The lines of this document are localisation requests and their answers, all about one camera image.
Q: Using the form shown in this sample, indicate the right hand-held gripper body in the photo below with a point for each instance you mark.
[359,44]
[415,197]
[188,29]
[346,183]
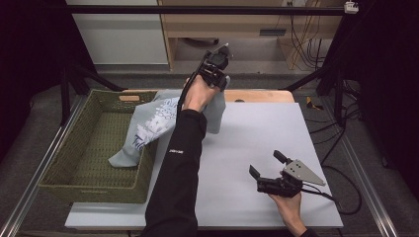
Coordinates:
[290,181]

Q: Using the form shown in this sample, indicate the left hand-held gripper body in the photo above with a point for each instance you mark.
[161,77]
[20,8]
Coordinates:
[215,62]

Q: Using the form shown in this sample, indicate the grey printed t-shirt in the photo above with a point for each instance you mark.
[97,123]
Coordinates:
[154,125]

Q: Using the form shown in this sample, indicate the green woven basket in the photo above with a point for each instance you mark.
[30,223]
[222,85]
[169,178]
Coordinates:
[95,148]

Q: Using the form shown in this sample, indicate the person's left hand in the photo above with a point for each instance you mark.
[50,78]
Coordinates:
[197,95]

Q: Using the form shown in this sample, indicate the person's right hand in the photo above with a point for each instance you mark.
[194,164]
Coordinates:
[290,210]

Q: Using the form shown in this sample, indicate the wooden desk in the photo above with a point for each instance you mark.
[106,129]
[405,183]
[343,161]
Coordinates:
[230,26]

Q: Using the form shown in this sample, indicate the yellow and black tool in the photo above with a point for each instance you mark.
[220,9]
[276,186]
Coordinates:
[313,104]

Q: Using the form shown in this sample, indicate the black metal stand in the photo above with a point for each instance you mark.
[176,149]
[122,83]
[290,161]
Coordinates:
[67,92]
[337,95]

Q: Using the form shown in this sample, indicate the white cabinet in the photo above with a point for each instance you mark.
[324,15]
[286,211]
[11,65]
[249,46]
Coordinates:
[122,36]

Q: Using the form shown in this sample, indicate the black curtain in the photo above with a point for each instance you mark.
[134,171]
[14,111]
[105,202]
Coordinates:
[29,49]
[385,65]

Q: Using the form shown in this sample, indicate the small white device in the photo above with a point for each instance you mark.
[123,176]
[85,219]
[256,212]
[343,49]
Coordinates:
[351,7]

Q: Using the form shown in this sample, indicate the black horizontal frame bar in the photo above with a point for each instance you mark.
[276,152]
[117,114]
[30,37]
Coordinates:
[197,10]

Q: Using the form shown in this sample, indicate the aluminium rail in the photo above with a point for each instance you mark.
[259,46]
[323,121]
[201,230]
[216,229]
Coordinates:
[365,177]
[36,174]

